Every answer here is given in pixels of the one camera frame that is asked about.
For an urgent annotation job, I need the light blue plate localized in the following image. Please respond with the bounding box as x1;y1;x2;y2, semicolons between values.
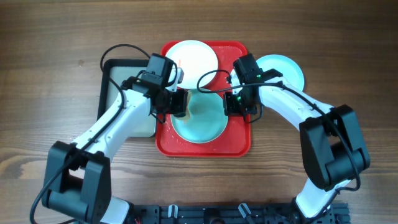
170;90;228;144
256;54;305;91

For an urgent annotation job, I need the white plate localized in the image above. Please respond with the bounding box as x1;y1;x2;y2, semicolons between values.
165;40;218;90

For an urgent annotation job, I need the light blue plate front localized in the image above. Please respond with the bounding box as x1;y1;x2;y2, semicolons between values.
256;54;305;91

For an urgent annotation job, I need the green and yellow sponge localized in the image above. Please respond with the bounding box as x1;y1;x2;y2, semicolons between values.
174;91;192;122

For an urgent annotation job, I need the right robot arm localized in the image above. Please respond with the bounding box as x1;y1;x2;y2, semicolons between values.
224;54;370;223

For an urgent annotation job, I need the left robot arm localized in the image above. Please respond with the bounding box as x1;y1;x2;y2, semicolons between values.
29;54;188;223

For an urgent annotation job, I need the red plastic tray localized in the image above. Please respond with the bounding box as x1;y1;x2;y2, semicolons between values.
155;40;251;157

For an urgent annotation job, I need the black water tray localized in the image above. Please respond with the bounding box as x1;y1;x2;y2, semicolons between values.
97;59;156;138

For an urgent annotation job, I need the left black cable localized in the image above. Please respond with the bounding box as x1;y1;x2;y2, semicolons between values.
29;44;152;224

